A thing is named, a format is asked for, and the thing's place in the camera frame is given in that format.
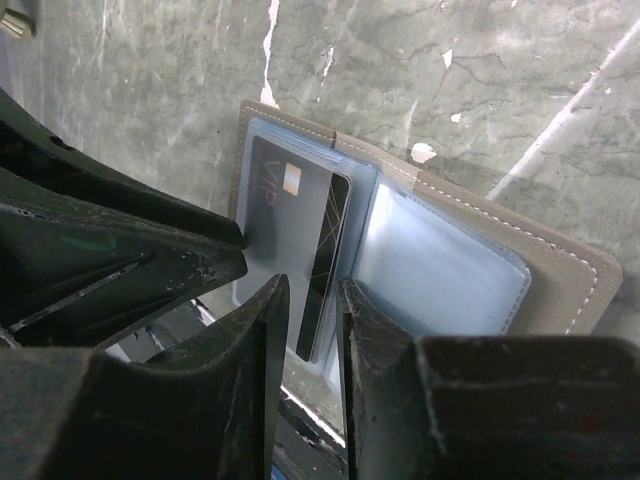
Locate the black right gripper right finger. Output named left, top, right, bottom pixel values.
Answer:
left=338, top=279, right=639, bottom=479

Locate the grey card holder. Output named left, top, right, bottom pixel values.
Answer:
left=229, top=100, right=623, bottom=386

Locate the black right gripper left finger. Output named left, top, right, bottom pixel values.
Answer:
left=1, top=275, right=290, bottom=479

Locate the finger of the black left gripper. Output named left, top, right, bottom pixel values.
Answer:
left=1, top=199, right=247, bottom=347
left=1, top=91, right=246, bottom=249

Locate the black VIP card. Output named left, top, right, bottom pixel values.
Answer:
left=234, top=134, right=351, bottom=361

